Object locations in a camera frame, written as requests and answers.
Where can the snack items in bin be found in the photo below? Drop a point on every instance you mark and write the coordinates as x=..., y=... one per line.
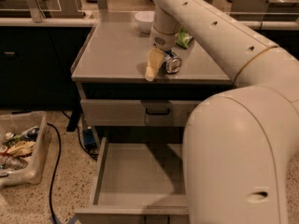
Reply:
x=15, y=148

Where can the grey drawer cabinet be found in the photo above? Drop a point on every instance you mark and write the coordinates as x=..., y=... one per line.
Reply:
x=112, y=66

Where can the green chip bag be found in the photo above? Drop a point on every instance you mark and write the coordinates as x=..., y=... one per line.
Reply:
x=184, y=39

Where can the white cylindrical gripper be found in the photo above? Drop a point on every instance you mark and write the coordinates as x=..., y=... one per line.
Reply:
x=163, y=41

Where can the black drawer handle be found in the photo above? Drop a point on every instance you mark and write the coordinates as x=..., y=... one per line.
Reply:
x=152, y=112

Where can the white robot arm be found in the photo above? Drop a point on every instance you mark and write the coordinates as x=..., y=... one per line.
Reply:
x=236, y=144

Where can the white ceramic bowl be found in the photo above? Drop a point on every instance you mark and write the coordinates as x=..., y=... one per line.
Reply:
x=144, y=20

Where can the clear plastic bin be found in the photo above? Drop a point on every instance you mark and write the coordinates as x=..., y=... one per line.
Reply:
x=17, y=123

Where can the blue pepsi can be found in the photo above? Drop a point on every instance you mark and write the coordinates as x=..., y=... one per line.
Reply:
x=172, y=62

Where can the open grey middle drawer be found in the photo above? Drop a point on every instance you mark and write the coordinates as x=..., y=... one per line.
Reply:
x=136, y=183

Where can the blue power box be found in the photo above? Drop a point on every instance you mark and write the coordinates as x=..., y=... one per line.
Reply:
x=88, y=139

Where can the closed upper grey drawer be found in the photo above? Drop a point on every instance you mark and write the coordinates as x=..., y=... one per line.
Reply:
x=133, y=112

